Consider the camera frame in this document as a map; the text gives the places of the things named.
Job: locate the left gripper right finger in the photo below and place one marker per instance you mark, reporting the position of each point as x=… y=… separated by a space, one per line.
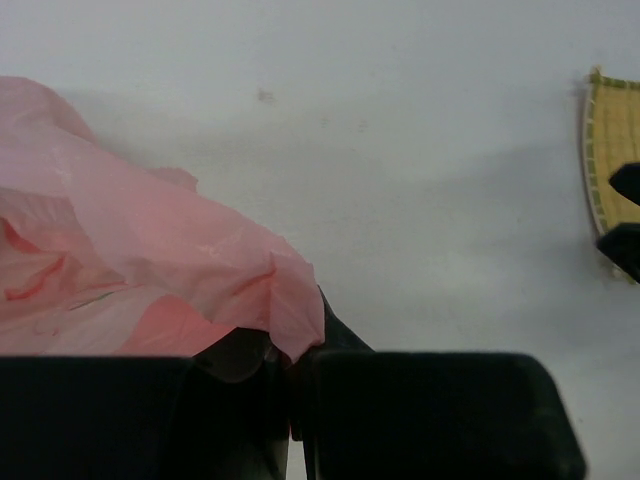
x=366 y=414

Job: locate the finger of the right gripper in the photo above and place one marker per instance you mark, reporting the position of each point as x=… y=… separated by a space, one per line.
x=621 y=246
x=626 y=181

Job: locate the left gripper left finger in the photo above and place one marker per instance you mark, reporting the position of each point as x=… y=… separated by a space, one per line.
x=221 y=414

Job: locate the yellow bamboo mat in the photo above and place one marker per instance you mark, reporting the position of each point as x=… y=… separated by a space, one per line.
x=609 y=139

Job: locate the pink plastic bag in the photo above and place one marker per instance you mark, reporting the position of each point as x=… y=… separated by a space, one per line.
x=102 y=257

